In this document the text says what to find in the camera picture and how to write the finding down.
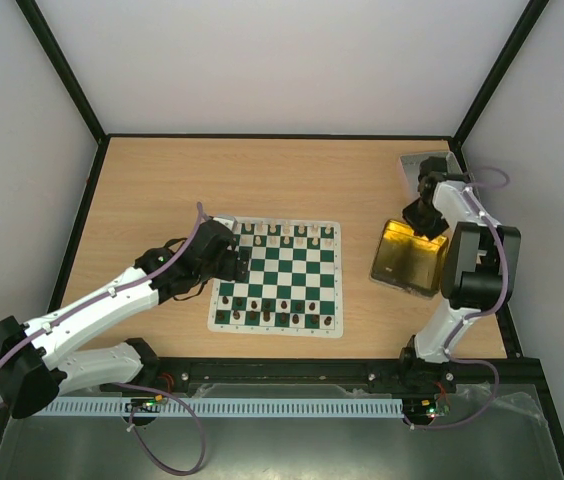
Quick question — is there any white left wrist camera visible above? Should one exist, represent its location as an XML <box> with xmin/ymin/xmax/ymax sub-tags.
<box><xmin>211</xmin><ymin>215</ymin><xmax>238</xmax><ymax>233</ymax></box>

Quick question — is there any green white chess board mat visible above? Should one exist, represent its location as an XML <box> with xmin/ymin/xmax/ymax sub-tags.
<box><xmin>207</xmin><ymin>217</ymin><xmax>344</xmax><ymax>339</ymax></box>

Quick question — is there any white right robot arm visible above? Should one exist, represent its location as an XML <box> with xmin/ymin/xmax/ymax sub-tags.
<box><xmin>398</xmin><ymin>156</ymin><xmax>521</xmax><ymax>392</ymax></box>

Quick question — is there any grey slotted cable duct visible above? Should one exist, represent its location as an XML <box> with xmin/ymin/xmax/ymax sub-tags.
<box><xmin>38</xmin><ymin>397</ymin><xmax>403</xmax><ymax>419</ymax></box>

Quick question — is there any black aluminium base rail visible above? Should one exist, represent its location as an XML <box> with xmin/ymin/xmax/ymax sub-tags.
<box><xmin>101</xmin><ymin>357</ymin><xmax>543</xmax><ymax>394</ymax></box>

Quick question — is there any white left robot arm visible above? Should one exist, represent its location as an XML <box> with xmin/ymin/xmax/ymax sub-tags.
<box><xmin>0</xmin><ymin>216</ymin><xmax>249</xmax><ymax>419</ymax></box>

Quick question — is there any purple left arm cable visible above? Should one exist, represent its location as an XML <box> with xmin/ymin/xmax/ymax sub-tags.
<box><xmin>0</xmin><ymin>201</ymin><xmax>208</xmax><ymax>474</ymax></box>

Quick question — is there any gold metal tin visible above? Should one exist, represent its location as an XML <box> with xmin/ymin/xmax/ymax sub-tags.
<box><xmin>370</xmin><ymin>219</ymin><xmax>450</xmax><ymax>298</ymax></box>

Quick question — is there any silver pink tin lid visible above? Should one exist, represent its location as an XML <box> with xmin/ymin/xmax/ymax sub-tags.
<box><xmin>397</xmin><ymin>151</ymin><xmax>462</xmax><ymax>200</ymax></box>

